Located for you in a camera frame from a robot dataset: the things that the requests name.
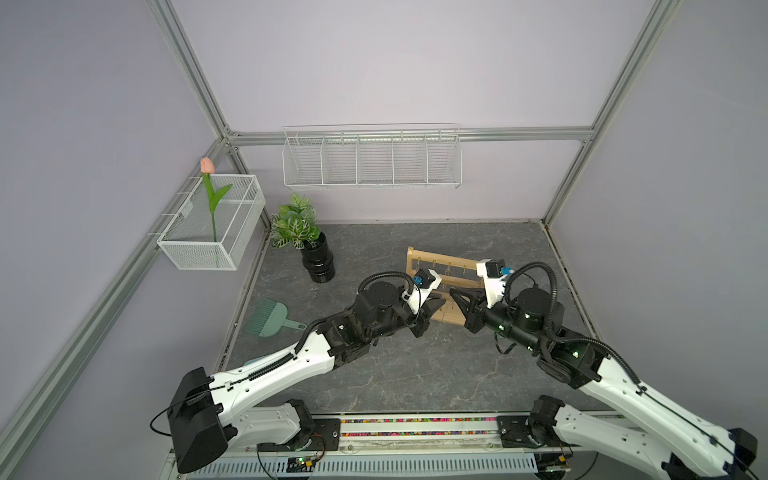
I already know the wooden jewelry display stand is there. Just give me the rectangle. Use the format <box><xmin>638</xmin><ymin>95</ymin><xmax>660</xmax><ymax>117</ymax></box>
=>
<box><xmin>406</xmin><ymin>247</ymin><xmax>484</xmax><ymax>326</ymax></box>

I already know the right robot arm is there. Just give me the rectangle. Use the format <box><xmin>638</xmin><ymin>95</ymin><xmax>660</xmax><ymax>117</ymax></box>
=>
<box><xmin>449</xmin><ymin>260</ymin><xmax>758</xmax><ymax>479</ymax></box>

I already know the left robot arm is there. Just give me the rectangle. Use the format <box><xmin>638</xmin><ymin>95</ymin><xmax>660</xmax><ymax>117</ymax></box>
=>
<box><xmin>160</xmin><ymin>269</ymin><xmax>445</xmax><ymax>474</ymax></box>

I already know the black plant pot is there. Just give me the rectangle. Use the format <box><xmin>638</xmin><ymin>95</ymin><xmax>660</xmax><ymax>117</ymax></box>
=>
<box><xmin>300</xmin><ymin>232</ymin><xmax>336</xmax><ymax>283</ymax></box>

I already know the teal dustpan brush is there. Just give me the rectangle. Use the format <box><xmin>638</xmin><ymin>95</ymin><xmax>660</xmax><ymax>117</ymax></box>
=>
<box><xmin>244</xmin><ymin>298</ymin><xmax>307</xmax><ymax>338</ymax></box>

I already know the green artificial potted plant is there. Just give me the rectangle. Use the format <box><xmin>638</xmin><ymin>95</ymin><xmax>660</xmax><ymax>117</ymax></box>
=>
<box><xmin>270</xmin><ymin>192</ymin><xmax>321</xmax><ymax>250</ymax></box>

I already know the pink artificial tulip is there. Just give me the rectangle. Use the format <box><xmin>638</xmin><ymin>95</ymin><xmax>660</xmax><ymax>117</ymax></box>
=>
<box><xmin>200</xmin><ymin>157</ymin><xmax>232</xmax><ymax>242</ymax></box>

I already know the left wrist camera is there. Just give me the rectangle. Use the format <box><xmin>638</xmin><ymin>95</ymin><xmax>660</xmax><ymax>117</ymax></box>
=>
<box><xmin>407</xmin><ymin>268</ymin><xmax>442</xmax><ymax>314</ymax></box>

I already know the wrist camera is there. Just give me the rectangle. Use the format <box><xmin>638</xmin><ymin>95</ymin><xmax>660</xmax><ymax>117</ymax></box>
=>
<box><xmin>476</xmin><ymin>259</ymin><xmax>513</xmax><ymax>309</ymax></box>
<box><xmin>407</xmin><ymin>268</ymin><xmax>442</xmax><ymax>314</ymax></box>

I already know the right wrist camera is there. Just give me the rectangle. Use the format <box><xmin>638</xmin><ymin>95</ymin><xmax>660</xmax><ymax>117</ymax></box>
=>
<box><xmin>476</xmin><ymin>259</ymin><xmax>513</xmax><ymax>309</ymax></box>

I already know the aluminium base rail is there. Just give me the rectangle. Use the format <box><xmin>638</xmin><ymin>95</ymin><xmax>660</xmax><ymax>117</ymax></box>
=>
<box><xmin>169</xmin><ymin>410</ymin><xmax>673</xmax><ymax>457</ymax></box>

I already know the white cable duct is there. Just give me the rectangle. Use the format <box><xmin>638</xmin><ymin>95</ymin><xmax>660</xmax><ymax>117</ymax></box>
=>
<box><xmin>186</xmin><ymin>451</ymin><xmax>538</xmax><ymax>479</ymax></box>

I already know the white wire wall shelf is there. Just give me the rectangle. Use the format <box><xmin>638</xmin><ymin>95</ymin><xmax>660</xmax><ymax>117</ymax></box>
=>
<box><xmin>282</xmin><ymin>123</ymin><xmax>463</xmax><ymax>190</ymax></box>

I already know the white mesh wall basket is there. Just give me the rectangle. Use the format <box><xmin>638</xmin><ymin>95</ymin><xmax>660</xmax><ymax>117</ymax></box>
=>
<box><xmin>148</xmin><ymin>174</ymin><xmax>265</xmax><ymax>271</ymax></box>

